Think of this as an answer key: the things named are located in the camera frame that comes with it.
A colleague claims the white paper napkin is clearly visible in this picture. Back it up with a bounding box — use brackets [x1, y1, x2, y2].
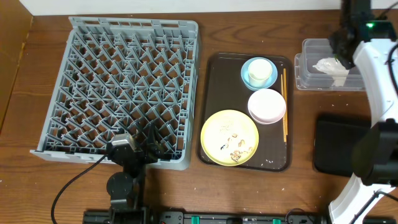
[313, 57, 349, 87]

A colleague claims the white paper cup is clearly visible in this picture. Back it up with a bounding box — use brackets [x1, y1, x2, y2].
[248, 58, 273, 88]

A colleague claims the pale pink bowl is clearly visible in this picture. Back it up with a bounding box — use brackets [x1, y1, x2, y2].
[248, 89, 286, 124]

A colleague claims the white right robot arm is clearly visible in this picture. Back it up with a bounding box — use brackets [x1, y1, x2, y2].
[328, 0, 397, 224]

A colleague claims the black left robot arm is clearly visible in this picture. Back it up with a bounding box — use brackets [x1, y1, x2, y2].
[106, 124, 165, 224]

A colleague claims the clear plastic waste bin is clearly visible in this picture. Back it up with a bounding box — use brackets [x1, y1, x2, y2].
[295, 39, 365, 91]

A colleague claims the grey dishwasher rack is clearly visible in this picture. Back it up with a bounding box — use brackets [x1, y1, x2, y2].
[33, 17, 200, 170]

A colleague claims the black waste bin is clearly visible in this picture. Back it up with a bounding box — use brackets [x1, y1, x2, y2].
[313, 114, 371, 177]

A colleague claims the right wooden chopstick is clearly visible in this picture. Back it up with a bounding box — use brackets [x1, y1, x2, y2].
[282, 68, 288, 142]

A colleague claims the wooden chopstick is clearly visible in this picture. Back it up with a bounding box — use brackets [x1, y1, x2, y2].
[282, 68, 288, 142]
[280, 73, 287, 143]

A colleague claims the left wooden chopstick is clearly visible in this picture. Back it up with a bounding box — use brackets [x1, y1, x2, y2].
[280, 73, 287, 143]

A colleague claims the yellow plate with scraps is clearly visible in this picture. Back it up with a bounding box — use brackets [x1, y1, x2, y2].
[200, 110, 259, 167]

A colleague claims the dark brown serving tray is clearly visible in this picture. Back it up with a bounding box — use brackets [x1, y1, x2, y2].
[200, 53, 294, 172]

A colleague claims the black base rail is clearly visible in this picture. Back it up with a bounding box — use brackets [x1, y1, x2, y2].
[82, 209, 396, 224]

